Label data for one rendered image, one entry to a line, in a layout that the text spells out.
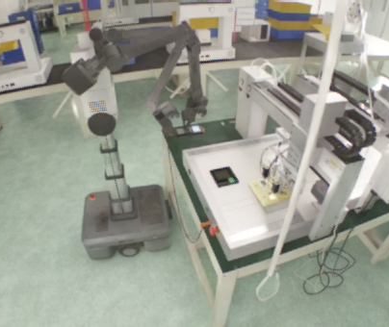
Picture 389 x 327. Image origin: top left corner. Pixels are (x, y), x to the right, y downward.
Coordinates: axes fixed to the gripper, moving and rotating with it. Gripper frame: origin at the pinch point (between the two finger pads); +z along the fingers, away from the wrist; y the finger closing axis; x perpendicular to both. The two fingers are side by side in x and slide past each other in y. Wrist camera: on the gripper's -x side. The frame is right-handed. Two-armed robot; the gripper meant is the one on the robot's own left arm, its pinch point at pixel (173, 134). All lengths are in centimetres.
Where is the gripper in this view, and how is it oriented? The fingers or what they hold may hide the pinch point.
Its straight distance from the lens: 175.7
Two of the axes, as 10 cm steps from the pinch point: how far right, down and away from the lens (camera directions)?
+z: 4.8, 5.8, 6.5
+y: -2.9, -6.0, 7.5
